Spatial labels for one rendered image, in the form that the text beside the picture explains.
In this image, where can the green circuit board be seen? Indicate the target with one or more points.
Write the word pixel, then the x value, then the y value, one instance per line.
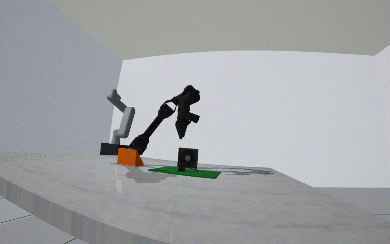
pixel 188 172

